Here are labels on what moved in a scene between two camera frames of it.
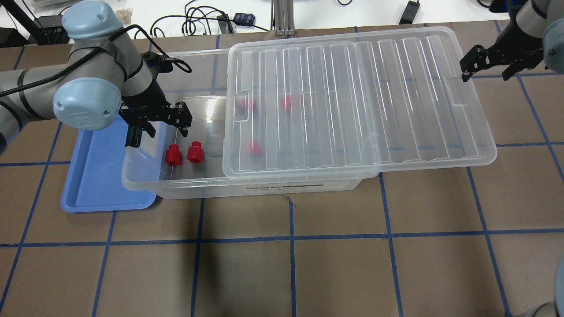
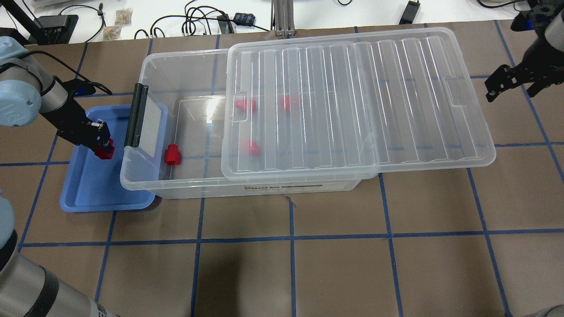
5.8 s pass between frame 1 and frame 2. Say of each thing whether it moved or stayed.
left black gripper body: moved
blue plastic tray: stayed
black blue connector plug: stayed
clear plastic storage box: stayed
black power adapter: stayed
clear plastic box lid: stayed
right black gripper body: moved
